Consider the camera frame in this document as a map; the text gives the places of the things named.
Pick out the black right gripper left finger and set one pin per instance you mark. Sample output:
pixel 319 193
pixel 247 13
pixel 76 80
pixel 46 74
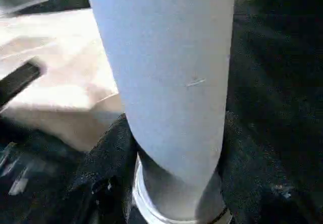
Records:
pixel 101 183

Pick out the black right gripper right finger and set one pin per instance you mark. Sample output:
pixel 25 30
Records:
pixel 272 183

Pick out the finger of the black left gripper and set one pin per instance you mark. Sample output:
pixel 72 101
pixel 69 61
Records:
pixel 20 82

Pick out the white plastic table top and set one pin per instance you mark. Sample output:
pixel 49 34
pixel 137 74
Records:
pixel 63 57

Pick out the white plastic table leg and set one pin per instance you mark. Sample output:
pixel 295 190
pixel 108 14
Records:
pixel 164 70

